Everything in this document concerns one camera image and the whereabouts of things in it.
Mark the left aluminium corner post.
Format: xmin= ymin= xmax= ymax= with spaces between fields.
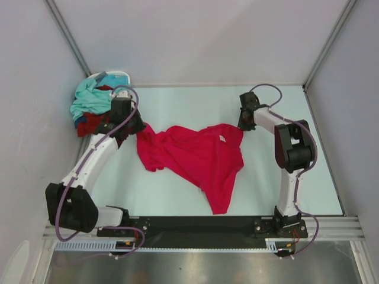
xmin=43 ymin=0 xmax=91 ymax=77

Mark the teal t shirt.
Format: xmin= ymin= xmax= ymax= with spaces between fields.
xmin=70 ymin=77 xmax=114 ymax=120

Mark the slotted cable duct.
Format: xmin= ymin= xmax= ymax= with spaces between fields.
xmin=265 ymin=238 xmax=296 ymax=251
xmin=55 ymin=240 xmax=135 ymax=252

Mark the aluminium front rail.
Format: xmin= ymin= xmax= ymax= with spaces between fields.
xmin=43 ymin=215 xmax=365 ymax=241

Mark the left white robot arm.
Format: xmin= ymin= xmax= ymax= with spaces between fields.
xmin=45 ymin=85 xmax=146 ymax=237

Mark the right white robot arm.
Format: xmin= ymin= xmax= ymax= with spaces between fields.
xmin=237 ymin=91 xmax=317 ymax=238

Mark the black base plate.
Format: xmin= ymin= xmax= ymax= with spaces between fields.
xmin=97 ymin=215 xmax=309 ymax=250

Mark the right aluminium corner post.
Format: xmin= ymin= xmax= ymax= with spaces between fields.
xmin=303 ymin=0 xmax=359 ymax=92

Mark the navy blue t shirt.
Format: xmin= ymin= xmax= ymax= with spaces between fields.
xmin=74 ymin=115 xmax=87 ymax=129

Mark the dark red t shirt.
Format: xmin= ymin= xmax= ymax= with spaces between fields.
xmin=76 ymin=85 xmax=112 ymax=137

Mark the white laundry basket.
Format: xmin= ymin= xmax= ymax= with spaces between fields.
xmin=89 ymin=71 xmax=131 ymax=88

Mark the aluminium corner post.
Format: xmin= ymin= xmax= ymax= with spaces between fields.
xmin=43 ymin=0 xmax=91 ymax=77
xmin=303 ymin=0 xmax=359 ymax=92

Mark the pink red t shirt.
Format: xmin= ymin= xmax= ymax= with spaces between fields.
xmin=137 ymin=124 xmax=244 ymax=214

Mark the right slotted cable duct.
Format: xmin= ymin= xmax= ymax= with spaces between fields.
xmin=265 ymin=238 xmax=296 ymax=251

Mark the left slotted cable duct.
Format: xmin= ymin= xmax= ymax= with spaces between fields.
xmin=55 ymin=240 xmax=135 ymax=252

